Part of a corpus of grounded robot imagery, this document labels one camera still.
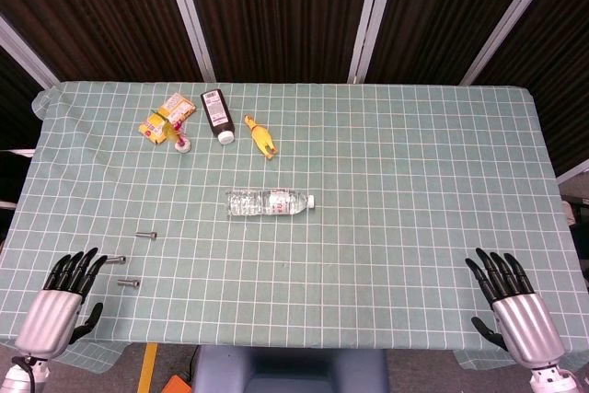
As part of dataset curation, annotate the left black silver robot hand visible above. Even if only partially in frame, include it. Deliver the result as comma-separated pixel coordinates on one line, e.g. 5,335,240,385
13,248,108,362

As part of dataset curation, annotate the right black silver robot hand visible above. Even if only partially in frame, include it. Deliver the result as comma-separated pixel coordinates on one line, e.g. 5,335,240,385
465,248,566,369

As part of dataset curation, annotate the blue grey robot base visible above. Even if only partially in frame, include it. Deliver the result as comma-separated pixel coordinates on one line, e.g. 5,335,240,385
191,345,390,393

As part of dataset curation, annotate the yellow floor tape strip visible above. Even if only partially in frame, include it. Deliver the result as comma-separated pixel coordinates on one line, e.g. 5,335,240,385
136,342,159,393

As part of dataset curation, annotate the dark equipment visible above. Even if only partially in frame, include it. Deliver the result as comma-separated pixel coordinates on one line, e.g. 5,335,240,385
560,194,589,228

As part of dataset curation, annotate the orange box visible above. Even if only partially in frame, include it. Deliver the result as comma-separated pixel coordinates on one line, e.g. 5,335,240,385
160,374,193,393

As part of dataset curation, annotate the green checked tablecloth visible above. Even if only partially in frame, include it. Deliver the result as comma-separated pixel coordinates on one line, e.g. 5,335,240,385
0,81,589,374

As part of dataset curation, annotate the yellow pink feather shuttlecock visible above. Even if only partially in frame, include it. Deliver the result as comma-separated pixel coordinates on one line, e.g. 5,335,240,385
150,109,191,155

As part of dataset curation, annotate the yellow snack packet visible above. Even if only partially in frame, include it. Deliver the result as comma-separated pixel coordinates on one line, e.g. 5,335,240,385
138,92,196,144

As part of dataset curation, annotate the clear plastic water bottle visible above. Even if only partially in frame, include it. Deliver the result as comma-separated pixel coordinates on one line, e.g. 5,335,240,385
225,187,317,218

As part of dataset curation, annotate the dark brown bottle white cap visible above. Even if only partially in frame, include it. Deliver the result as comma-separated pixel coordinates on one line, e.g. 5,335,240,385
200,88,237,146

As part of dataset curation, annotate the yellow rubber chicken toy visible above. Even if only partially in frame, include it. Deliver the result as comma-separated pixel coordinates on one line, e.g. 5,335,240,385
243,113,279,161

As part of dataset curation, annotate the black cable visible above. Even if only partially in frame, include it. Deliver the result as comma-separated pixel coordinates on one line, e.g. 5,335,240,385
182,345,200,381

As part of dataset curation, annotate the white partition post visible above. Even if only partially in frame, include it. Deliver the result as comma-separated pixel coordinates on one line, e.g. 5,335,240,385
0,15,61,89
347,0,401,85
555,157,589,185
158,0,217,84
459,0,570,87

